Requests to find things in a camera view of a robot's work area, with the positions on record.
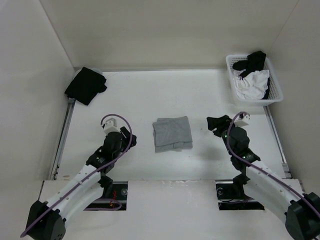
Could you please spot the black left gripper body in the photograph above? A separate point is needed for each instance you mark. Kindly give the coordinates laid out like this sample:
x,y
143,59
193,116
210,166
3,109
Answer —
x,y
124,144

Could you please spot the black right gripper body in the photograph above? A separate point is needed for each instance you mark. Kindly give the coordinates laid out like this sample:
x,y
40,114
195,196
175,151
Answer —
x,y
221,131

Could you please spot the grey tank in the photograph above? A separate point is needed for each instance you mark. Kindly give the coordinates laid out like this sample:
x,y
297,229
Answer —
x,y
172,134
97,70

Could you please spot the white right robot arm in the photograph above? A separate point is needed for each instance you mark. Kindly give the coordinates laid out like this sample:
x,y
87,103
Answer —
x,y
299,211

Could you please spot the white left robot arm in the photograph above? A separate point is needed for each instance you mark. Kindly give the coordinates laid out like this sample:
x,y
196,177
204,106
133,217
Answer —
x,y
48,220

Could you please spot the white tank top in basket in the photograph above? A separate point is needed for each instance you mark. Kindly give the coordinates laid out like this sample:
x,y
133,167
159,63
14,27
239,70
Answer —
x,y
253,87

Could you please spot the folded black tank top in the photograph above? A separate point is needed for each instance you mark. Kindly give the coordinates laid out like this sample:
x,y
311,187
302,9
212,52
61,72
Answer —
x,y
85,86

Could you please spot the folded grey tank top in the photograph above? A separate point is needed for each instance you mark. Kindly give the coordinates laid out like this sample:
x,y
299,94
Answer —
x,y
97,70

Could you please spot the black tank top in basket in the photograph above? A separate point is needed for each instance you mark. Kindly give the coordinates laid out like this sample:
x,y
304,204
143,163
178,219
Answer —
x,y
255,62

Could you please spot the white plastic basket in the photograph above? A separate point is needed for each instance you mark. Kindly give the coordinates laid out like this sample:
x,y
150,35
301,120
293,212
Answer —
x,y
273,95

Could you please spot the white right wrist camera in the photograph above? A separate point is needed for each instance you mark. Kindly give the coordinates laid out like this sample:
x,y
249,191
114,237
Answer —
x,y
242,120

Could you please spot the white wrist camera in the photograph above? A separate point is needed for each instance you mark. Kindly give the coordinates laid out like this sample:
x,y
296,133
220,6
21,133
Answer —
x,y
242,120
110,126

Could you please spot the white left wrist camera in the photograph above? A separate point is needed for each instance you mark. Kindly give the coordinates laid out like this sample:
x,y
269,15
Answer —
x,y
110,126

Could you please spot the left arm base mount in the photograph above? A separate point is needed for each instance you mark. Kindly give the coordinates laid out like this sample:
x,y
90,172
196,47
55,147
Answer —
x,y
114,198

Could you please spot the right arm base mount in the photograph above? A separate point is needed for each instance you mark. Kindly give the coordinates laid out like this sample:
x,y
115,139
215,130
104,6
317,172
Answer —
x,y
231,196

